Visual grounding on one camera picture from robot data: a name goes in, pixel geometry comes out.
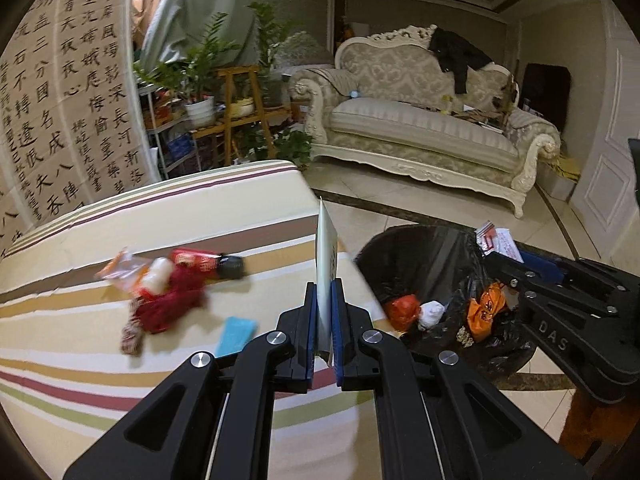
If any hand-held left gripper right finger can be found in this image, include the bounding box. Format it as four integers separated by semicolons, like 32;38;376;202
330;280;588;480

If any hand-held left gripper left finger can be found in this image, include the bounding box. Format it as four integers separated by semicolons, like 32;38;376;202
62;282;321;480

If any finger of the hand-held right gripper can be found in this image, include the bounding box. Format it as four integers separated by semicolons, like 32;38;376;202
481;251;540;311
517;242;627;287

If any white and red sachet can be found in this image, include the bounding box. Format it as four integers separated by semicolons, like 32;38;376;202
474;220;527;264

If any orange snack wrapper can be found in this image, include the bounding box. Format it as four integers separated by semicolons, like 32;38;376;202
466;281;509;344

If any crinkled orange-red wrapper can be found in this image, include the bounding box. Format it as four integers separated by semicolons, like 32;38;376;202
384;294;422;332

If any white card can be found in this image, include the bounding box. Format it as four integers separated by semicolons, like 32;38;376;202
314;197;342;367

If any light blue flat pack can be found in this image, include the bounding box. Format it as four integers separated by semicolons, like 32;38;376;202
214;315;259;359

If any black-lined trash bin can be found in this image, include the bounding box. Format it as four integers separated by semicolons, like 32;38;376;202
352;225;539;382

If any white wrapper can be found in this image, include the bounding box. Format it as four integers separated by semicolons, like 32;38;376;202
416;299;447;332

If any dark bottle with red label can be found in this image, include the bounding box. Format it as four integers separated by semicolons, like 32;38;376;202
169;247;247;282

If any red patterned wrapper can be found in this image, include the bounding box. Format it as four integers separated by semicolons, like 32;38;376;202
119;264;209;357

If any small white bottle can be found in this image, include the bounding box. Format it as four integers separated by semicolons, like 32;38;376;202
144;257;174;294

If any clear wrapper with orange print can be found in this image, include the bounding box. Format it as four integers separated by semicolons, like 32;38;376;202
94;248;147;292

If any person's right forearm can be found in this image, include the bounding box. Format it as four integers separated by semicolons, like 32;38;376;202
559;389;640;462

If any grey box with yellow papers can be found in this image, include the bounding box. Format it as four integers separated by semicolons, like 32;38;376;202
541;151;582;204

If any white panel door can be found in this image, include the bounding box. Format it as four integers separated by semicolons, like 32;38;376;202
569;0;640;234

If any pile of papers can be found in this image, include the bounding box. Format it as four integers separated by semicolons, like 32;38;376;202
449;101;507;134

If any ornate cream sofa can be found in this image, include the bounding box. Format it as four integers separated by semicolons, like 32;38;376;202
289;24;564;219

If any small leafy floor plant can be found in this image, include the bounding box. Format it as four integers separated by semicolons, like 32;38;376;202
274;129;314;169

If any striped tablecloth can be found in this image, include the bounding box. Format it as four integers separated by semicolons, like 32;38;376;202
0;159;387;480

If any wooden plant stand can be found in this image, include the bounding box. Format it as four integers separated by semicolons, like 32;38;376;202
191;64;294;169

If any blue crate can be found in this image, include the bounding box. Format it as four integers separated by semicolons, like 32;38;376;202
165;131;198;164

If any black jacket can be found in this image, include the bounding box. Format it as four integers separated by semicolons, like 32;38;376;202
426;26;494;96

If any white metal rack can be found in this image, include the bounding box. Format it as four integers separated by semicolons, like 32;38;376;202
136;84;202;182

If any striped sofa throw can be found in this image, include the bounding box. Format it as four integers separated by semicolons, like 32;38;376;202
319;66;357;97

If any tall plant in white pot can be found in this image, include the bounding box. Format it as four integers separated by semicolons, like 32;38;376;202
134;11;242;129

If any tall plant in dark pot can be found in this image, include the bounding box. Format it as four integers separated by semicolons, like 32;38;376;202
246;1;297;109

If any grey-green curtain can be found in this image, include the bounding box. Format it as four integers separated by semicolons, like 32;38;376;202
136;0;267;72

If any calligraphy wall sheet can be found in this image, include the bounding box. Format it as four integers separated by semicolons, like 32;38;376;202
0;0;87;233
0;185;22;257
57;0;154;197

